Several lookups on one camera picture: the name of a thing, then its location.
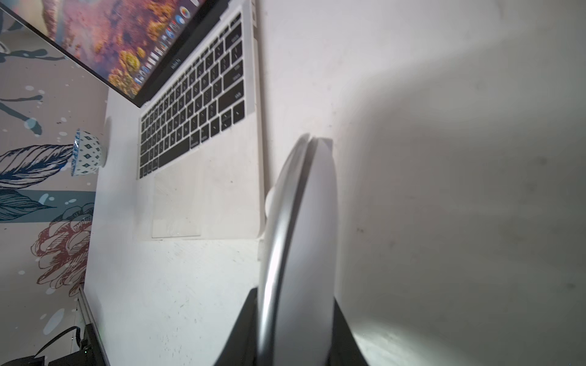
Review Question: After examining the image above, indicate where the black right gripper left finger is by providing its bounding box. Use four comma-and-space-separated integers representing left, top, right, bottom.
215, 288, 258, 366

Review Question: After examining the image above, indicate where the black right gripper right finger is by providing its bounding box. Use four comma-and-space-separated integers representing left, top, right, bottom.
327, 300, 369, 366

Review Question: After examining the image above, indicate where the white wireless mouse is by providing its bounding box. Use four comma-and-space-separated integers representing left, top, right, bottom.
256, 134, 338, 365

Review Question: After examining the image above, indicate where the silver laptop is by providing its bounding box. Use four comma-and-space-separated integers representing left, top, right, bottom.
1, 1, 265, 239

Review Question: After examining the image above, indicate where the blue patterned ceramic bowl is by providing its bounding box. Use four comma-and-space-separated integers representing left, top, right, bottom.
71, 129, 106, 176

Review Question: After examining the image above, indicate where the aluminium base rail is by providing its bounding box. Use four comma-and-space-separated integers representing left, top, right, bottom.
78, 290, 110, 366

